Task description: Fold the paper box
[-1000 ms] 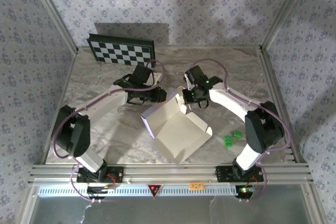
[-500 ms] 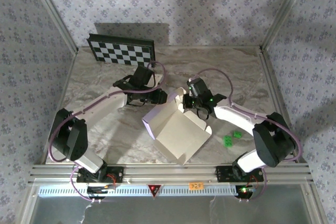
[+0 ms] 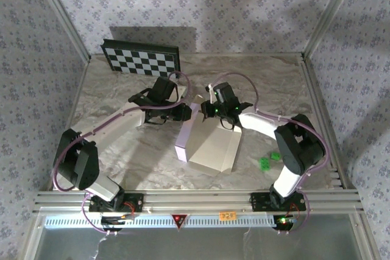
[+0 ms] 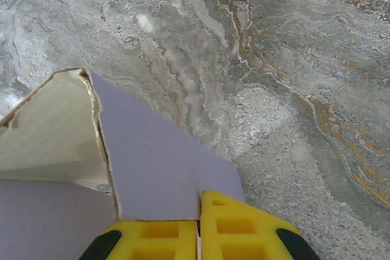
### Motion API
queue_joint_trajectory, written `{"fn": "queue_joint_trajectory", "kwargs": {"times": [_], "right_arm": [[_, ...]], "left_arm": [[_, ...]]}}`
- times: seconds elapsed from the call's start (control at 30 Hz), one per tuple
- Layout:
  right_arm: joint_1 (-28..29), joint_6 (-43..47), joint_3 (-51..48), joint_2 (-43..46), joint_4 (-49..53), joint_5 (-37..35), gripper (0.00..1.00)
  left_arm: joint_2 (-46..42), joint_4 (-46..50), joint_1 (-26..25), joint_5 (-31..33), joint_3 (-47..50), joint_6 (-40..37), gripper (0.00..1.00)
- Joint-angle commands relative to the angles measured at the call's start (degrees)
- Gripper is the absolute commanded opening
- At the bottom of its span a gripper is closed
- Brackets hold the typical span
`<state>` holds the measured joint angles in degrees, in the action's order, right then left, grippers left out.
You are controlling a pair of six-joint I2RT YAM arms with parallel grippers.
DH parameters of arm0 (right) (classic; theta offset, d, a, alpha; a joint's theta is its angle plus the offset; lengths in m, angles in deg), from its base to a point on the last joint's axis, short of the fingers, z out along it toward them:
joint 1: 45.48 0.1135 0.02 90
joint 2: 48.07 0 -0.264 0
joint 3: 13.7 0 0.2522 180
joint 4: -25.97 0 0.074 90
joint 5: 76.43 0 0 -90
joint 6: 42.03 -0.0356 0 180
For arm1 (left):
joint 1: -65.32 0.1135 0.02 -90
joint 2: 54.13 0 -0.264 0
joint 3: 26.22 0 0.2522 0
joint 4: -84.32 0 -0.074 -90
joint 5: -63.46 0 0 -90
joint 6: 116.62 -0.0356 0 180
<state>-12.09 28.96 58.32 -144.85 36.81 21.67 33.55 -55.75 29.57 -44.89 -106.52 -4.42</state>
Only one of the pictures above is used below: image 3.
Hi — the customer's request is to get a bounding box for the white and purple paper box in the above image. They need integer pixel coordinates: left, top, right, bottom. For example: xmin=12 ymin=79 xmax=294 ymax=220
xmin=174 ymin=94 xmax=243 ymax=177

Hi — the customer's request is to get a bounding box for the black and white checkerboard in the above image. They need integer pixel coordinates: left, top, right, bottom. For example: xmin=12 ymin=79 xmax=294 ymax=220
xmin=100 ymin=38 xmax=181 ymax=79

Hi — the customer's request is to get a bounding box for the red triangle sticker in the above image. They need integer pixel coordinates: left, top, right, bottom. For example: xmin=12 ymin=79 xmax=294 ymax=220
xmin=171 ymin=213 xmax=190 ymax=230

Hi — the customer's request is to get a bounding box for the black left controller board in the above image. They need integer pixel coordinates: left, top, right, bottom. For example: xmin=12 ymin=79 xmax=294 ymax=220
xmin=101 ymin=216 xmax=135 ymax=233

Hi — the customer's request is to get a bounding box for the black controller board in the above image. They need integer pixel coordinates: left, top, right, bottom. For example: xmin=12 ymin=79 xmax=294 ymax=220
xmin=272 ymin=214 xmax=298 ymax=232
xmin=101 ymin=216 xmax=135 ymax=233

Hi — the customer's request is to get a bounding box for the black right controller board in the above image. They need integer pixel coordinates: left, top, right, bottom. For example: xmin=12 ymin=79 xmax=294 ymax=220
xmin=272 ymin=214 xmax=298 ymax=232

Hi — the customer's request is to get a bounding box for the grey metal panel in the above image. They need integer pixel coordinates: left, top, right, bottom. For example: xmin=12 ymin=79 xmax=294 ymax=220
xmin=24 ymin=211 xmax=380 ymax=260

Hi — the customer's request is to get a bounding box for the thin aluminium side rail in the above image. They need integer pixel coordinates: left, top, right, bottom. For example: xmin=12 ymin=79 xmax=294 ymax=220
xmin=47 ymin=57 xmax=91 ymax=191

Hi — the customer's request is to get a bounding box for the wide aluminium side rail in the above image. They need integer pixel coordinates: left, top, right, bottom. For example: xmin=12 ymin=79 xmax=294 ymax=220
xmin=300 ymin=54 xmax=356 ymax=190

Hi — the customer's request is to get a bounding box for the aluminium cross rail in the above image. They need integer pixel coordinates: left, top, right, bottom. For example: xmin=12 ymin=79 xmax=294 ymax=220
xmin=33 ymin=189 xmax=365 ymax=214

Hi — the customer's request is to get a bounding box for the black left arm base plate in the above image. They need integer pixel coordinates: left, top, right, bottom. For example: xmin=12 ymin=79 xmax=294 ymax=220
xmin=88 ymin=192 xmax=144 ymax=214

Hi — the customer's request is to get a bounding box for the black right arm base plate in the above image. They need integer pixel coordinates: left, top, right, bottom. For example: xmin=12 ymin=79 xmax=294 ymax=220
xmin=250 ymin=191 xmax=307 ymax=212

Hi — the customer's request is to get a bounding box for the slotted grey cable duct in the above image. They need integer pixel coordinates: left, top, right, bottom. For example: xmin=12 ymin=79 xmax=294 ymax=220
xmin=44 ymin=214 xmax=277 ymax=229

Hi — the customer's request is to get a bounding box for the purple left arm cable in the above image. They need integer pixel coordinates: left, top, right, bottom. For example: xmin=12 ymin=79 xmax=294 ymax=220
xmin=51 ymin=71 xmax=191 ymax=236

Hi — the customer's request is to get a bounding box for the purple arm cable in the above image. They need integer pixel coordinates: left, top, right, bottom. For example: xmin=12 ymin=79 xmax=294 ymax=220
xmin=51 ymin=71 xmax=191 ymax=236
xmin=210 ymin=72 xmax=332 ymax=236

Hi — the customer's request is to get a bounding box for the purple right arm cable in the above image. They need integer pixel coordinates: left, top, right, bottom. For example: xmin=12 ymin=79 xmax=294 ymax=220
xmin=210 ymin=72 xmax=332 ymax=236

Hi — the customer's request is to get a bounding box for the aluminium frame post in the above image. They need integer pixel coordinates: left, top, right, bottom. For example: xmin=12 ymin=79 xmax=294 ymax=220
xmin=30 ymin=0 xmax=91 ymax=61
xmin=303 ymin=0 xmax=365 ymax=58

